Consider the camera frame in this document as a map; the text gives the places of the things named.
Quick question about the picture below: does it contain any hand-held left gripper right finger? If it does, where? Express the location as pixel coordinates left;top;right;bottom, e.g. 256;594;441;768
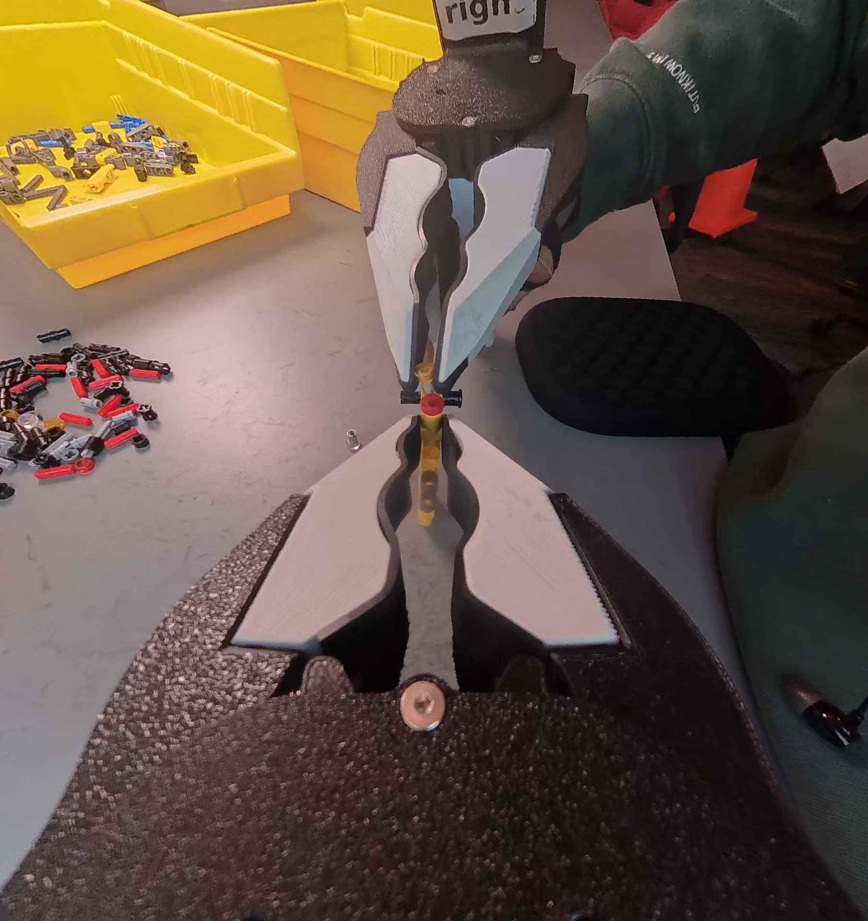
440;416;620;652

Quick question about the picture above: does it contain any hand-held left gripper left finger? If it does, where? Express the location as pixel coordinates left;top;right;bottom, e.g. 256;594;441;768
229;416;421;656

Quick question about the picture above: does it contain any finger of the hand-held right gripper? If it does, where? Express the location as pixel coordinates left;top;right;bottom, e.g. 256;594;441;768
437;146;553;382
365;148;447;386

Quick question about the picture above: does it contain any yellow lego beam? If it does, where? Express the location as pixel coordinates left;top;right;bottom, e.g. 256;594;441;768
399;363;465;530

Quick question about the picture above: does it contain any pile of red black lego pins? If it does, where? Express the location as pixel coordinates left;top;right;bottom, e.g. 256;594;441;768
0;342;174;502

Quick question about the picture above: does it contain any heap of dark grey lego parts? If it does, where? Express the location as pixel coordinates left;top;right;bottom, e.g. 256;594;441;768
0;114;199;211

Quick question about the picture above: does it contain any person's right hand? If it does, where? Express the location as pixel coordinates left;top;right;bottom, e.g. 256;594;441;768
519;243;560;294

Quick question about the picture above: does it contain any yellow parts bin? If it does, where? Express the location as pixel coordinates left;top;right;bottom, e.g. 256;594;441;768
182;0;446;213
0;0;305;290

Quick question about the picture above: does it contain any red office chair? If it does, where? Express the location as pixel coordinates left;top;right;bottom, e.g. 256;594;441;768
598;0;665;37

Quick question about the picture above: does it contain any black chair armrest pad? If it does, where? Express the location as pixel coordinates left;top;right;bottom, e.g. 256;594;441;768
515;296;792;438

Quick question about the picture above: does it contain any orange traffic cone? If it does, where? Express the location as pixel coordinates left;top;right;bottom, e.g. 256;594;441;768
664;158;760;238

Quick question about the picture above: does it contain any person's green sweatshirt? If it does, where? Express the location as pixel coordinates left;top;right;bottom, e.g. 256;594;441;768
718;324;868;921

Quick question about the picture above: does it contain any black cable plug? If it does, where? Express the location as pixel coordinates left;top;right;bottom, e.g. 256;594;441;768
779;673;868;749

